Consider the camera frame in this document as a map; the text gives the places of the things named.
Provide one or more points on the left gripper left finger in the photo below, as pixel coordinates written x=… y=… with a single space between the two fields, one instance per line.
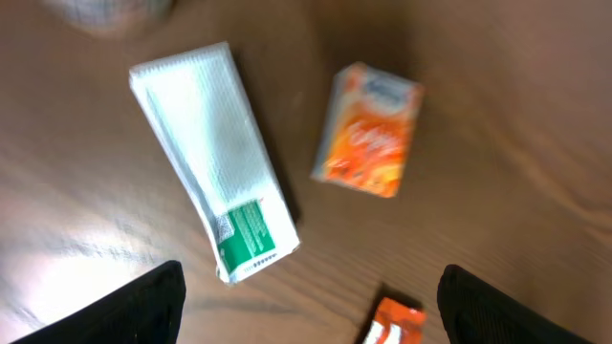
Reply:
x=147 y=310

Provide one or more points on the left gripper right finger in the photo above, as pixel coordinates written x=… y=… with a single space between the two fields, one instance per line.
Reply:
x=474 y=312

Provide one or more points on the red orange snack bar wrapper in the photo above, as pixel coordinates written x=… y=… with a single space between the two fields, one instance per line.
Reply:
x=394 y=322

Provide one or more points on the orange small carton box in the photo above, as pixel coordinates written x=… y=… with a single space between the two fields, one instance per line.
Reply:
x=368 y=130

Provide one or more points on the white green medicine box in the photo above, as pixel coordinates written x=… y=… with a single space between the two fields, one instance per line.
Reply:
x=197 y=107

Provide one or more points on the green lid jar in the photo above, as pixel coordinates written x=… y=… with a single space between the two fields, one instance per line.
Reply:
x=110 y=17

